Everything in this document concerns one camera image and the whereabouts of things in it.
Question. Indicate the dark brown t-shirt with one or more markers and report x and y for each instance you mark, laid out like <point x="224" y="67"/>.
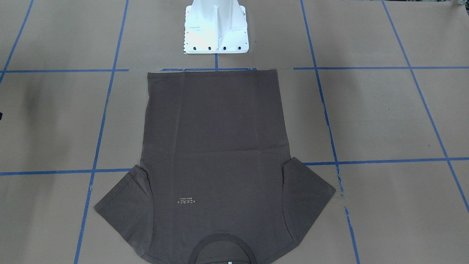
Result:
<point x="216" y="183"/>

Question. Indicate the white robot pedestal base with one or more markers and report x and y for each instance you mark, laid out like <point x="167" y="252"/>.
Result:
<point x="215" y="27"/>

